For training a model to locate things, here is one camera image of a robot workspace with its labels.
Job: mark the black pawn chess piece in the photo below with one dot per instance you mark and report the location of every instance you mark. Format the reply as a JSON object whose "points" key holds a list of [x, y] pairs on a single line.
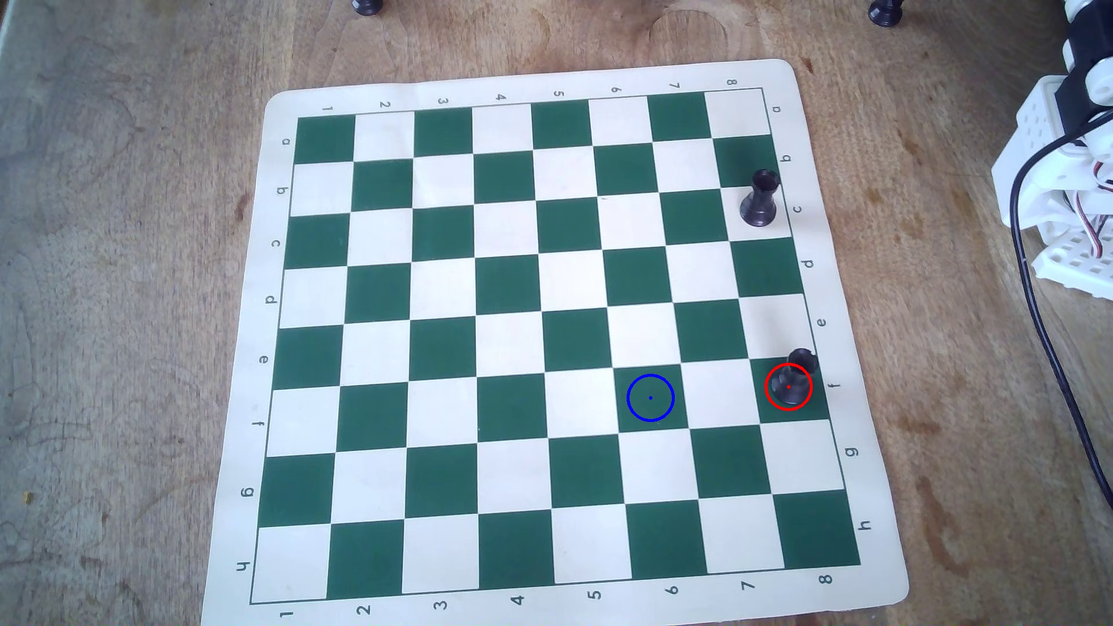
{"points": [[790, 387]]}

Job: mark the black chess piece top right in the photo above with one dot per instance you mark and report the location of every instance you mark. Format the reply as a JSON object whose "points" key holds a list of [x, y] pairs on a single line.
{"points": [[885, 10]]}

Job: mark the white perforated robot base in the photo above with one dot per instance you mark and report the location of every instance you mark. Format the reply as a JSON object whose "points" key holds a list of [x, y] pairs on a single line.
{"points": [[1056, 174]]}

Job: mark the black chess piece top left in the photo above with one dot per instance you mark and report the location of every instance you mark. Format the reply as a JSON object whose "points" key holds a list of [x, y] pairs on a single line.
{"points": [[367, 5]]}

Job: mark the black rook chess piece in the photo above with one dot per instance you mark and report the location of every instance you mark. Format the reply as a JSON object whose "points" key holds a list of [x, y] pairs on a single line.
{"points": [[759, 202]]}

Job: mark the green and cream chess mat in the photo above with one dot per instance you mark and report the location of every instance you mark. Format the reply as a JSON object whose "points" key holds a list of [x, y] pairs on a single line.
{"points": [[513, 348]]}

